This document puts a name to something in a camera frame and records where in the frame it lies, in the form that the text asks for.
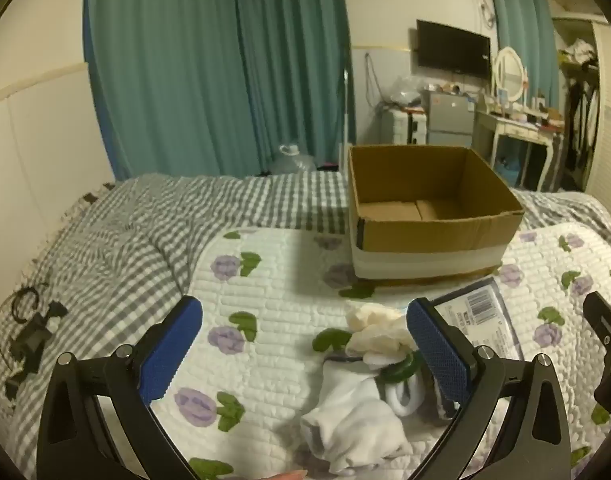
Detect cardboard box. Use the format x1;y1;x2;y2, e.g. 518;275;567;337
346;144;525;287

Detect blue plastic basket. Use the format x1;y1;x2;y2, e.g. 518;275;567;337
491;157;520;187

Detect pile of clothes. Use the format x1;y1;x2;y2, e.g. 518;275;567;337
559;39;599;67

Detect dark packet with white label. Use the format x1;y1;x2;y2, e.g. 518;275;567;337
429;276;527;362

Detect small grey fridge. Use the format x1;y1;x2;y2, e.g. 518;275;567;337
419;89;479;149

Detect floral quilted blanket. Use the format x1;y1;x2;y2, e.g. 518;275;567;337
148;220;611;480

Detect white plush toy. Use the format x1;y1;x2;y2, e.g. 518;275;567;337
378;349;430;417

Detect white dressing table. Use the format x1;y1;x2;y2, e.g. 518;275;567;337
473;106;567;192

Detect clear plastic water jug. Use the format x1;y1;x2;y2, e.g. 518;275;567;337
268;144;319;176

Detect teal curtain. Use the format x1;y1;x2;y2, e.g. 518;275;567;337
485;0;561;107
232;0;359;176
84;0;246;182

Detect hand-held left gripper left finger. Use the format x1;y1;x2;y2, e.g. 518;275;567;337
35;295;204;480

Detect clear plastic bag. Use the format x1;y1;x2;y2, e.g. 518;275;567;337
387;75;427;109

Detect black charger with cable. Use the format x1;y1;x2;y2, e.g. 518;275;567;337
0;284;70;402

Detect white oval mirror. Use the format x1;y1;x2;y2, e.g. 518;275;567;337
492;46;529;104

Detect black wall cable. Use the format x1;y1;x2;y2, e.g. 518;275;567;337
364;51;382;109

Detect black wall television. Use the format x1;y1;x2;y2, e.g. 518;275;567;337
415;19;492;81

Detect white suitcase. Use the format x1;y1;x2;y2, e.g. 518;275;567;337
380;109;429;146

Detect white pole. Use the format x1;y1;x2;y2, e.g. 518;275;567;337
340;57;355;172

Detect hanging clothes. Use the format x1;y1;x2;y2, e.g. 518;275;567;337
564;76;602;172

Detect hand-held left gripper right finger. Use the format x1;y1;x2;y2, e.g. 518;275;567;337
406;297;571;480

